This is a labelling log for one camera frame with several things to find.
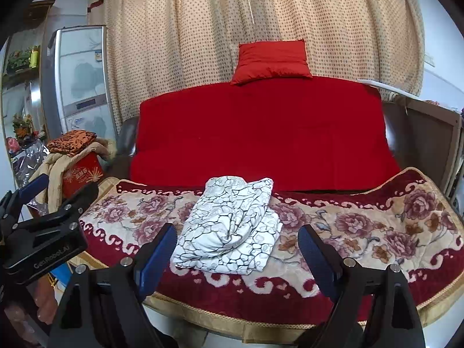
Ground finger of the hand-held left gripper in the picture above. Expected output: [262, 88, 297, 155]
[0, 173, 49, 225]
[54, 181, 99, 225]

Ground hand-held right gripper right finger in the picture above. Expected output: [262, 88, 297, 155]
[297, 224, 426, 348]

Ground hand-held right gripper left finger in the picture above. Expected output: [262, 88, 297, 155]
[49, 222, 178, 348]

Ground white crackle-print coat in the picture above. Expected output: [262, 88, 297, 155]
[170, 176, 283, 275]

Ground red box with clothes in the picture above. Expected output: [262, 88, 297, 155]
[27, 138, 118, 213]

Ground red cardboard box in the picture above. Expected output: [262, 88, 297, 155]
[61, 152, 104, 200]

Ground silvery foil sheet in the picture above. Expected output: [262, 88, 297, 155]
[12, 141, 51, 189]

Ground floral red-bordered blanket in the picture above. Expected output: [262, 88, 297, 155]
[78, 167, 464, 329]

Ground orange patterned cloth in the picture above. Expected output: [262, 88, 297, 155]
[47, 130, 98, 155]

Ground orange flower bouquet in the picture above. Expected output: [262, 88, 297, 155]
[12, 114, 35, 140]

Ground silver refrigerator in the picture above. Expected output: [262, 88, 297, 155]
[40, 25, 118, 142]

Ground green potted plants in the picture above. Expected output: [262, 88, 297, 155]
[4, 47, 32, 73]

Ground red sofa cover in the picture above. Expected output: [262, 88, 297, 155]
[129, 75, 401, 193]

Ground white board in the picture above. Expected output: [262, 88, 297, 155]
[357, 78, 421, 98]

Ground beige dotted curtain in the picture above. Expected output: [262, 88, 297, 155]
[87, 0, 426, 135]

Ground red pillow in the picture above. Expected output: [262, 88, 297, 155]
[230, 39, 313, 86]

